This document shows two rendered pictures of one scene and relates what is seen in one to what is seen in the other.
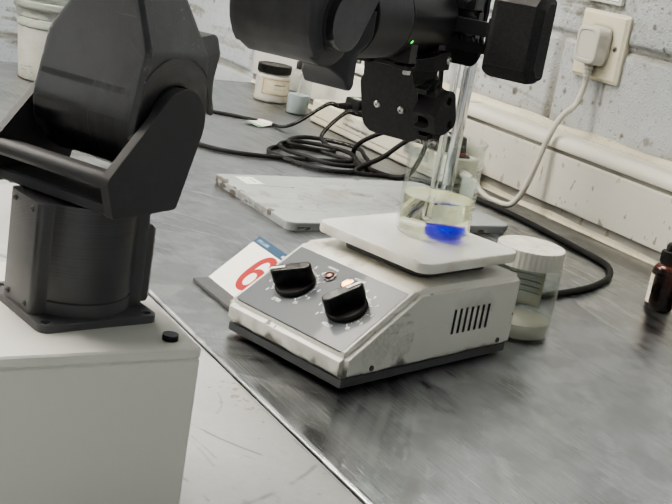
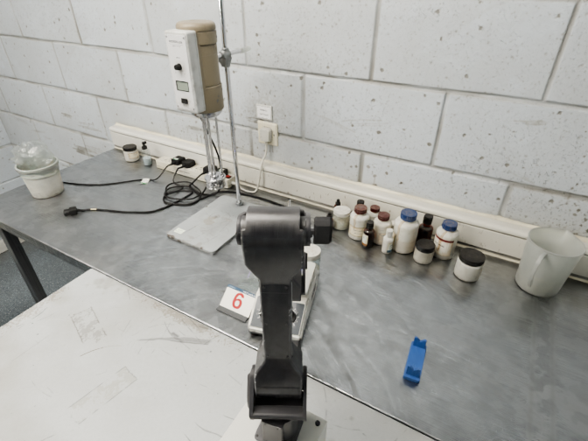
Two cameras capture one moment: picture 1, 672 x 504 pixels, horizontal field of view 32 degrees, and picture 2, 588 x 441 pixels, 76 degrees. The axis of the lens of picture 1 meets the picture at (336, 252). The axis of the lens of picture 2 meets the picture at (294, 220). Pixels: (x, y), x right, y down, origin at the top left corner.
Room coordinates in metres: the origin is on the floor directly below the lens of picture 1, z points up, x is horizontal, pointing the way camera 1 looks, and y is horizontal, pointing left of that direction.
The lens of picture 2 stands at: (0.27, 0.26, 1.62)
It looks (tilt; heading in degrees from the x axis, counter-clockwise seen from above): 33 degrees down; 332
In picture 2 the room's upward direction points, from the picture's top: straight up
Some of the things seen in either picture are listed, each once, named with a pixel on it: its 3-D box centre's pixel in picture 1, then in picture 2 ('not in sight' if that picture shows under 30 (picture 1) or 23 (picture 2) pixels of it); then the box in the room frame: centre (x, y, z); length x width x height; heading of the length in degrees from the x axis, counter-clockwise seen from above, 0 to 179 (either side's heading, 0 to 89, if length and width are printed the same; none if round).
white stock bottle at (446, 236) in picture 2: not in sight; (445, 238); (0.85, -0.56, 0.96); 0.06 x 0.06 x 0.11
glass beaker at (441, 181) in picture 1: (439, 188); not in sight; (0.92, -0.07, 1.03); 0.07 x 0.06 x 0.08; 169
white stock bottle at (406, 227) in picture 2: not in sight; (405, 230); (0.94, -0.48, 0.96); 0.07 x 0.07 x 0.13
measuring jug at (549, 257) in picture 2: not in sight; (543, 266); (0.63, -0.67, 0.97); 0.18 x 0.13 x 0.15; 102
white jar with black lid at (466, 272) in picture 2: not in sight; (469, 264); (0.75, -0.55, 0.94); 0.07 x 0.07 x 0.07
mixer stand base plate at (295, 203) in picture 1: (361, 202); (219, 220); (1.34, -0.02, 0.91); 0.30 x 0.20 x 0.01; 122
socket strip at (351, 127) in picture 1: (387, 136); (193, 171); (1.74, -0.05, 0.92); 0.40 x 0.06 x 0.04; 32
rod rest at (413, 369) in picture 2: not in sight; (416, 357); (0.60, -0.22, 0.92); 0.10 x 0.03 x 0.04; 127
